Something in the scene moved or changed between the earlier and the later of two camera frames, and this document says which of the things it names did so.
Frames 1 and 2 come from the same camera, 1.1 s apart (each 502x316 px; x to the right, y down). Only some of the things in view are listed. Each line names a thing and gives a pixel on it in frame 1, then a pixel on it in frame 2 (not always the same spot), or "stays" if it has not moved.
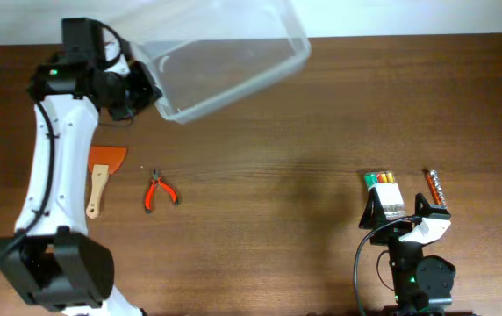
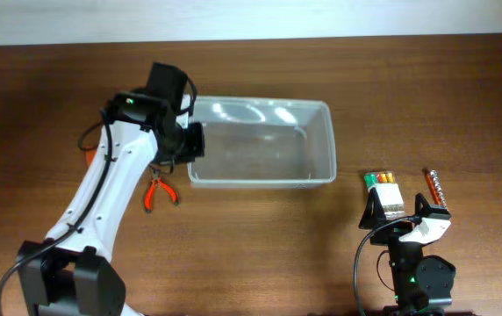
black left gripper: (144, 83) -> (194, 143)
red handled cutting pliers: (150, 190) stays
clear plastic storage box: (198, 53) -> (261, 142)
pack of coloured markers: (388, 192) stays
